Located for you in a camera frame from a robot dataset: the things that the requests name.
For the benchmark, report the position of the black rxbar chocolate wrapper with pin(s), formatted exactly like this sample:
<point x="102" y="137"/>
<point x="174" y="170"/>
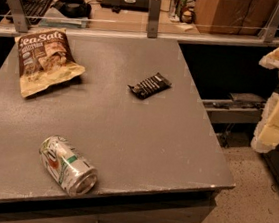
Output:
<point x="150" y="86"/>

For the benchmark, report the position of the silver soda can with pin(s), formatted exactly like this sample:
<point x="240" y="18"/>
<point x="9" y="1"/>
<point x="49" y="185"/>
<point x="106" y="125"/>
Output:
<point x="71" y="171"/>

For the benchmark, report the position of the sea salt chip bag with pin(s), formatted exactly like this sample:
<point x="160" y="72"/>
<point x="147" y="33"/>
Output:
<point x="45" y="59"/>

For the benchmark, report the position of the grey table drawer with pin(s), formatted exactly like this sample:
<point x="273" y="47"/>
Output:
<point x="159" y="208"/>

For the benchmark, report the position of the cans and jar cluster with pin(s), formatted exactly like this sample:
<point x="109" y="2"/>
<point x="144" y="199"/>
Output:
<point x="181" y="11"/>

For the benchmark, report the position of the black laptop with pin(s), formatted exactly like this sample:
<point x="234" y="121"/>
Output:
<point x="138" y="5"/>

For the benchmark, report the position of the glass partition with metal brackets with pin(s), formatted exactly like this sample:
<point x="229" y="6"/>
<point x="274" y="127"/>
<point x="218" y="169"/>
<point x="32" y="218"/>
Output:
<point x="151" y="24"/>

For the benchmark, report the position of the black headphones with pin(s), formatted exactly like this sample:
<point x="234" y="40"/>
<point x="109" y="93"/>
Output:
<point x="73" y="8"/>

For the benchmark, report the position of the wooden cabinet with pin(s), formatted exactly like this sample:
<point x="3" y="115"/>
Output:
<point x="245" y="17"/>

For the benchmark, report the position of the yellow foam padding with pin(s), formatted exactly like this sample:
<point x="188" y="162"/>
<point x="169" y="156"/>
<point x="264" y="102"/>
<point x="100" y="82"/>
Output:
<point x="266" y="134"/>

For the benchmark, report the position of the black keyboard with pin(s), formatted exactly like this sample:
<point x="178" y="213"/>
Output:
<point x="35" y="9"/>

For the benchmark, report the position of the grey metal shelf rail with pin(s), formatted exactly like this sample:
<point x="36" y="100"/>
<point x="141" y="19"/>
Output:
<point x="238" y="108"/>

